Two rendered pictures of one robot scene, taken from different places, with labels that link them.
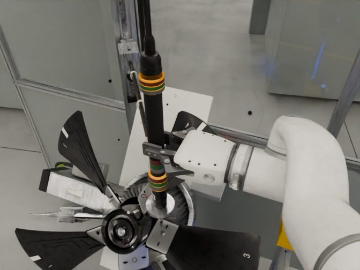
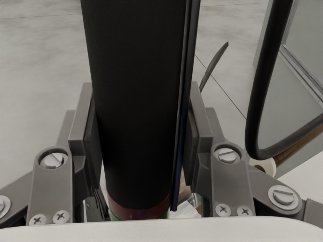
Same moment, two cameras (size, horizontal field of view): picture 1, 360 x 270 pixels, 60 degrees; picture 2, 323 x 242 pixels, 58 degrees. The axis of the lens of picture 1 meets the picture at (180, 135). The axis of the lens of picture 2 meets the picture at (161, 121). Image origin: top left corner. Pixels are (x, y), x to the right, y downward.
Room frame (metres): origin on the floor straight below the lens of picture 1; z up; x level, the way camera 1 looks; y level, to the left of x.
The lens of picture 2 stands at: (0.42, -0.04, 1.61)
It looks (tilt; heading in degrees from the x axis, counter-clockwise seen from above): 39 degrees down; 63
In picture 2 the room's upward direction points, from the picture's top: 2 degrees clockwise
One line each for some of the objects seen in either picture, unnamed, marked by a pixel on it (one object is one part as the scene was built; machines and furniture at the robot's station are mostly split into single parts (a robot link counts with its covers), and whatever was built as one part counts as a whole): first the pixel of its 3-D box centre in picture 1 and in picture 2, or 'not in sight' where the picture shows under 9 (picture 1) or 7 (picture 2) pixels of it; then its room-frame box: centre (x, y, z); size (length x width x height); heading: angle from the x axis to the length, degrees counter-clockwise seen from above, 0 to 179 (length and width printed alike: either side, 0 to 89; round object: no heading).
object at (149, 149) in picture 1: (156, 156); (54, 159); (0.42, 0.05, 1.52); 0.07 x 0.03 x 0.03; 68
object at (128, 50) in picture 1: (128, 55); not in sight; (1.07, 0.19, 1.41); 0.10 x 0.07 x 0.08; 13
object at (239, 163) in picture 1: (239, 167); not in sight; (0.40, -0.11, 1.52); 0.09 x 0.03 x 0.08; 158
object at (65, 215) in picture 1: (68, 215); not in sight; (0.60, 0.36, 1.08); 0.07 x 0.04 x 0.06; 79
